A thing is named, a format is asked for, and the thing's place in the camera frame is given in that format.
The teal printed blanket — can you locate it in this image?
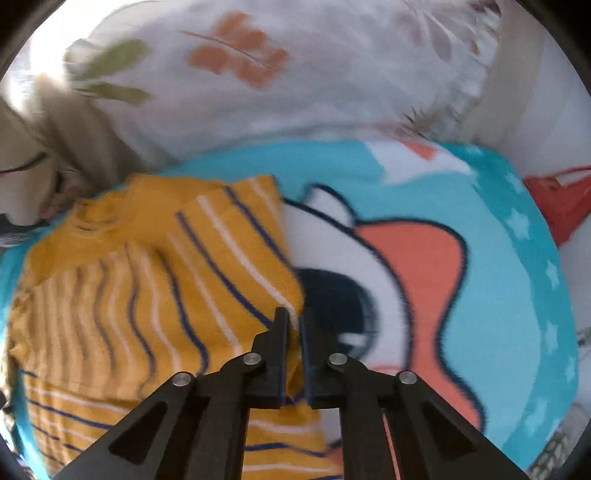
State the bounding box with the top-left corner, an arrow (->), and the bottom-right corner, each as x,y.
0,138 -> 580,480

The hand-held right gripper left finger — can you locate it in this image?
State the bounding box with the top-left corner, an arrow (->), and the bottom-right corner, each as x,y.
53,307 -> 296,480

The white floral leaf pillow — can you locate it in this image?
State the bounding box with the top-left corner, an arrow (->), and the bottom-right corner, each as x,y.
62,0 -> 504,167

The red bag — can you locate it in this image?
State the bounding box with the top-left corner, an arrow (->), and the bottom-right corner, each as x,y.
524,167 -> 591,247

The yellow striped shirt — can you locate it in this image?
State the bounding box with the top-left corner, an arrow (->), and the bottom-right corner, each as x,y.
4,174 -> 345,480

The white butterfly print pillow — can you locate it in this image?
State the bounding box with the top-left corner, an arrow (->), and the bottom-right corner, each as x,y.
0,97 -> 63,227

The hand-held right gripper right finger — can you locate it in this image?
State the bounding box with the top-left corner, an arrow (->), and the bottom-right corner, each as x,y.
299,308 -> 532,480

